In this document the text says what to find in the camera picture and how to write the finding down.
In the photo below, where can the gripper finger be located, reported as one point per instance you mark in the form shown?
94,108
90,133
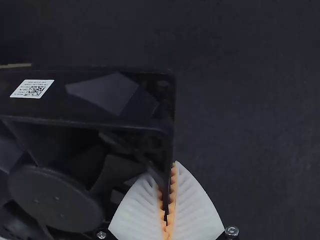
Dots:
195,210
136,215

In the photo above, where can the black square fan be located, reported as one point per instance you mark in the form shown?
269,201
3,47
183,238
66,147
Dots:
82,140

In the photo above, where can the black mat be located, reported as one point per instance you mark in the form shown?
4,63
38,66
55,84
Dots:
237,87

